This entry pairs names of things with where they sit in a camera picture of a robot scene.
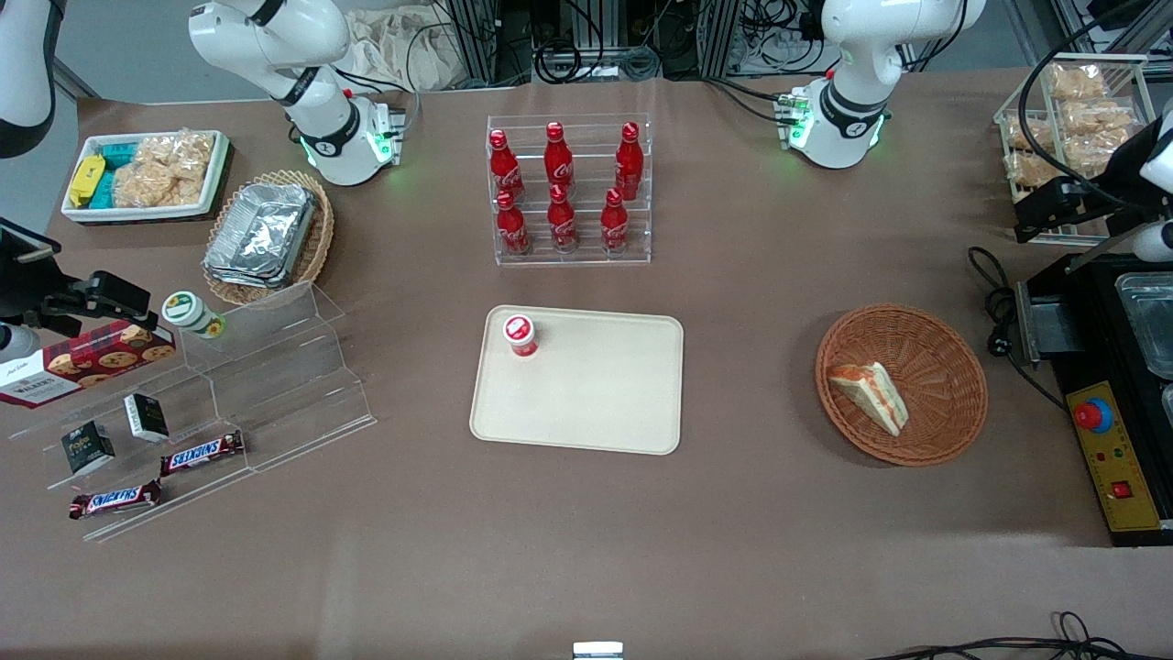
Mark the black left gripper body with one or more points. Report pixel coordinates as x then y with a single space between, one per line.
1105 199

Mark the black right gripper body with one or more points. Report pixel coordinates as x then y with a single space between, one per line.
26 282

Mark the triangular sandwich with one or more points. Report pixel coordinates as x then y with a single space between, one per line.
872 396

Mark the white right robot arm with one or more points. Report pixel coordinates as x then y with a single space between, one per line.
275 37

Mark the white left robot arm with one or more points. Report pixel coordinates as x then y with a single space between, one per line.
852 55

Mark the steel machine tray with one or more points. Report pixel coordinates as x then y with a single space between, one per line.
1150 321

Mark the round brown wicker basket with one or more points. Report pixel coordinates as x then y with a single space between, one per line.
935 367

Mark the oval light wicker basket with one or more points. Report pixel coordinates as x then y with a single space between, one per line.
316 247

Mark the beige plastic serving tray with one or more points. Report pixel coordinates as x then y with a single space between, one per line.
596 394

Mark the clear bagged fried snack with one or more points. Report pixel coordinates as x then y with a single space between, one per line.
1095 154
1100 117
1077 82
1031 170
1031 136

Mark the red tartan cookie box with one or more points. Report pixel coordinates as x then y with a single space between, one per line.
92 362

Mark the green white yogurt bottle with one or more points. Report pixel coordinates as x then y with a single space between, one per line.
191 313

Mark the yellow snack packet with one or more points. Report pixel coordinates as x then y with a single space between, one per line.
87 180

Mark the small black white carton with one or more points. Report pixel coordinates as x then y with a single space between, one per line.
147 417

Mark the black sealing machine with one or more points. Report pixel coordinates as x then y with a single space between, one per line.
1100 348

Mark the clear bag of rice crackers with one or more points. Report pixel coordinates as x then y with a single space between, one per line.
165 170

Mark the teal snack packet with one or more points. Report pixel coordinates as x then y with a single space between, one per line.
112 156

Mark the white rectangular snack bin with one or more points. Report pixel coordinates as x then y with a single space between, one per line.
215 179

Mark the stacked aluminium foil trays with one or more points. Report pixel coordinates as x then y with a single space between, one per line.
261 234

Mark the snickers chocolate bar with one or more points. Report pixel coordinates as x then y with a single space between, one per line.
202 453
115 500

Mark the clear acrylic stepped display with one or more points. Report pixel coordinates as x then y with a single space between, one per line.
275 385

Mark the red emergency stop button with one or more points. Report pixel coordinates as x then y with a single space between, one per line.
1093 416

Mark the yellow control panel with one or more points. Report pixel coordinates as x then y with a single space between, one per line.
1113 458

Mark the beige cloth bag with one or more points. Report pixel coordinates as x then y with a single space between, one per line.
403 50

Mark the red cola bottle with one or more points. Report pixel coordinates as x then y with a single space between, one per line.
512 225
629 160
558 156
562 220
505 165
614 222

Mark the red capped yogurt cup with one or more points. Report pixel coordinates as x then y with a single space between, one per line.
520 334

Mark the clear acrylic bottle rack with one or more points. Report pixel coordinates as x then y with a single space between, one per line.
586 160

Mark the small white metal block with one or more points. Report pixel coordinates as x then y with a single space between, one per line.
597 651

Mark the red rocker switch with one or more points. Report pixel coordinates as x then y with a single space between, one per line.
1122 489

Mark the aluminium frame post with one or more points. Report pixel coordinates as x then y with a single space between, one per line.
722 37
481 41

